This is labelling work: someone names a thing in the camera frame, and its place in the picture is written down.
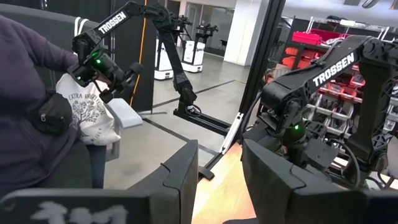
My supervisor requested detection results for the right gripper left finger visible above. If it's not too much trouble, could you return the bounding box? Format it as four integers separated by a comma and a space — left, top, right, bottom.
0, 139, 200, 224

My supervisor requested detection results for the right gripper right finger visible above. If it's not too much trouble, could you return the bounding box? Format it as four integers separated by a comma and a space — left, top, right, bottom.
241, 138, 398, 224

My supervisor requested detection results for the black partition panel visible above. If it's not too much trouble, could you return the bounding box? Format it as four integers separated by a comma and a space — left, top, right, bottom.
46, 0, 156, 113

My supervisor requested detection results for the white printed tote bag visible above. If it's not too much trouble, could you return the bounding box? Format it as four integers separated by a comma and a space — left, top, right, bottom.
55, 17, 122, 146

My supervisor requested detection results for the white mobile robot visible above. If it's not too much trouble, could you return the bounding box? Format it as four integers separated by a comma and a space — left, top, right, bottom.
181, 24, 219, 74
154, 15, 175, 81

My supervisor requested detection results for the black waist pouch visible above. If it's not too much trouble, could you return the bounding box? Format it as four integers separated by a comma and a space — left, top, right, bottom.
29, 91, 74, 136

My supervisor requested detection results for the person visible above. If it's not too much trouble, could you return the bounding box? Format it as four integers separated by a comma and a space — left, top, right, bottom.
0, 14, 108, 200

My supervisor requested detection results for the red storage bin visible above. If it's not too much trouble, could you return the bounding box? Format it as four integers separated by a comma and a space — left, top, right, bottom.
291, 30, 323, 46
309, 28, 343, 43

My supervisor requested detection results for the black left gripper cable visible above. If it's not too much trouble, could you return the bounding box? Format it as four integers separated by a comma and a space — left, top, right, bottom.
328, 136, 363, 189

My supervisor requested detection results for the yellow hanging cable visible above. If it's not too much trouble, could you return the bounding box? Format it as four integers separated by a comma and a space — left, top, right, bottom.
129, 0, 147, 106

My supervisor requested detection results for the black background base rail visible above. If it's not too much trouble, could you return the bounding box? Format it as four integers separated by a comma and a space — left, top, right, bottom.
173, 108, 233, 136

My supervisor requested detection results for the black aluminium table frame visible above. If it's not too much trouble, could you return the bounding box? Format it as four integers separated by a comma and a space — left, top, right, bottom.
198, 0, 286, 181

